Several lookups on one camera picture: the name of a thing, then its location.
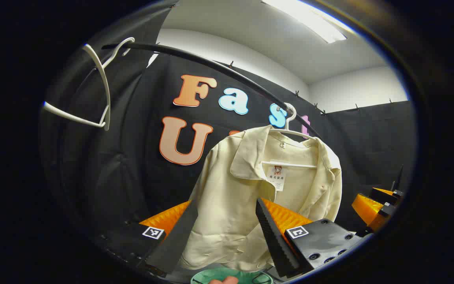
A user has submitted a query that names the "white plastic hanger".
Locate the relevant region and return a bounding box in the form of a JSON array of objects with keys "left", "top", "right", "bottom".
[{"left": 43, "top": 37, "right": 136, "bottom": 131}]

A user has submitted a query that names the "row of black clips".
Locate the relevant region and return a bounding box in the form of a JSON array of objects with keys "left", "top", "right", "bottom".
[{"left": 228, "top": 60, "right": 393, "bottom": 116}]

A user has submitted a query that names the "cream collared shirt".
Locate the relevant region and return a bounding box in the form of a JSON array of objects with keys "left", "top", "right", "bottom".
[{"left": 178, "top": 125, "right": 342, "bottom": 273}]

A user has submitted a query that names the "white hanger with crossbar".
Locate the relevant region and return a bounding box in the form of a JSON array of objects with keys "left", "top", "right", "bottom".
[{"left": 262, "top": 103, "right": 318, "bottom": 169}]

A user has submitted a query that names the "green lined laundry hamper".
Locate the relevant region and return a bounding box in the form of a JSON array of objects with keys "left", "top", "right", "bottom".
[{"left": 191, "top": 267, "right": 274, "bottom": 284}]

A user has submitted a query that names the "black clothes rack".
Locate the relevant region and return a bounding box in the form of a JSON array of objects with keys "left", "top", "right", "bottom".
[{"left": 101, "top": 43, "right": 324, "bottom": 140}]

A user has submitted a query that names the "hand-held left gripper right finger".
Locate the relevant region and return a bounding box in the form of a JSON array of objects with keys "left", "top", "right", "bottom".
[{"left": 255, "top": 198, "right": 365, "bottom": 278}]

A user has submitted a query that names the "ceiling light panel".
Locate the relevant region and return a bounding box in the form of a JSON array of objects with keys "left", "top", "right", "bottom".
[{"left": 262, "top": 0, "right": 348, "bottom": 44}]

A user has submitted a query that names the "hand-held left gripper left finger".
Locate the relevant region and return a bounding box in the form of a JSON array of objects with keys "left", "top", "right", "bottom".
[{"left": 93, "top": 199, "right": 199, "bottom": 277}]

